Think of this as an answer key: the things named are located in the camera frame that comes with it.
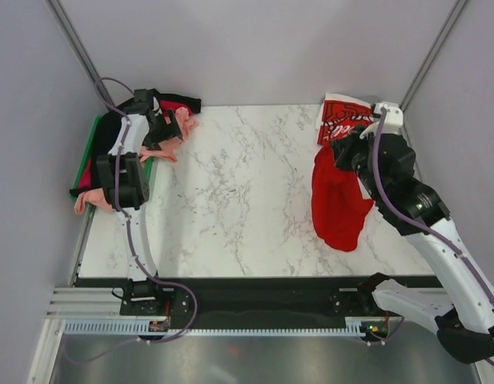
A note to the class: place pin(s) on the white slotted cable duct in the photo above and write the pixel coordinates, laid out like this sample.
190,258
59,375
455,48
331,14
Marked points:
351,328

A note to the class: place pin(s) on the aluminium frame post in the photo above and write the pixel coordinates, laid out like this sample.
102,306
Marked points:
62,18
458,8

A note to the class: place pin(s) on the black t-shirt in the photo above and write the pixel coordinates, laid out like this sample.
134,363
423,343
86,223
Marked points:
179,98

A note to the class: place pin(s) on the salmon pink t-shirt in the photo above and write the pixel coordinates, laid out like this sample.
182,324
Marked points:
95,197

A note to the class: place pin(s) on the folded red Coca-Cola t-shirt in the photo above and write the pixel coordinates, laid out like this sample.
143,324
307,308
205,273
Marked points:
339,115

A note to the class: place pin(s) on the right aluminium frame post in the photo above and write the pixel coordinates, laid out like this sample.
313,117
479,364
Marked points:
458,8

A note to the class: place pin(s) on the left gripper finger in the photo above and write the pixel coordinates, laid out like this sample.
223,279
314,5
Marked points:
173,128
153,142

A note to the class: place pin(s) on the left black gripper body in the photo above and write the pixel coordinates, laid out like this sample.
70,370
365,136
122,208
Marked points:
160,129

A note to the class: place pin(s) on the aluminium extrusion rail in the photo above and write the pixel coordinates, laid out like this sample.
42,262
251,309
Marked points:
75,302

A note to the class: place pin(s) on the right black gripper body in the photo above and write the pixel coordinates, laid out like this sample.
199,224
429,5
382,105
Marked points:
354,155

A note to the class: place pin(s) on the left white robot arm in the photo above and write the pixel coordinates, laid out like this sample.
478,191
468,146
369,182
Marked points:
141,296

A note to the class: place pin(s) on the green plastic tray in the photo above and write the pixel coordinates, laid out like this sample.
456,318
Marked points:
111,175

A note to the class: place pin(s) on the left aluminium frame post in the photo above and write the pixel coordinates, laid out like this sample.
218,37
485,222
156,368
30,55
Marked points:
62,18

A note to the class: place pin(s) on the plain red t-shirt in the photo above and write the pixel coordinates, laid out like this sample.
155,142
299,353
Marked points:
338,208

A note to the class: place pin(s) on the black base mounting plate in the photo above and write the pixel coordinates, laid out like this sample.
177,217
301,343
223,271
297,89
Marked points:
260,302

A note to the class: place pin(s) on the magenta t-shirt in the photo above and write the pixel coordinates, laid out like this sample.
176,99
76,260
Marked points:
105,133

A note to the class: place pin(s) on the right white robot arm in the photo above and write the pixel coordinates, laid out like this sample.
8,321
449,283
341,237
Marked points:
462,318

